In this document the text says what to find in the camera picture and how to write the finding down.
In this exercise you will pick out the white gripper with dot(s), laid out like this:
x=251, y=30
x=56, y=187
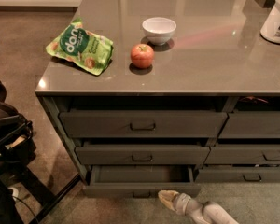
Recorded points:
x=183, y=201

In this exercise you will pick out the grey drawer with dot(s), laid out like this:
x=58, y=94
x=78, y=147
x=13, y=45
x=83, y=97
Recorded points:
x=255, y=174
x=141, y=154
x=252, y=124
x=142, y=124
x=139, y=181
x=244, y=154

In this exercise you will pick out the red apple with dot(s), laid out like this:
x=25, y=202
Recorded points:
x=142, y=56

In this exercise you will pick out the green snack chip bag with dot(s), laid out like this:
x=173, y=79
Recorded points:
x=89, y=51

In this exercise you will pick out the white ceramic bowl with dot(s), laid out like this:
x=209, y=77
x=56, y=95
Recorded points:
x=158, y=30

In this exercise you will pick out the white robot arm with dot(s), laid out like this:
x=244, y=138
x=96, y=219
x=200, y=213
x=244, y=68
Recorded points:
x=199, y=213

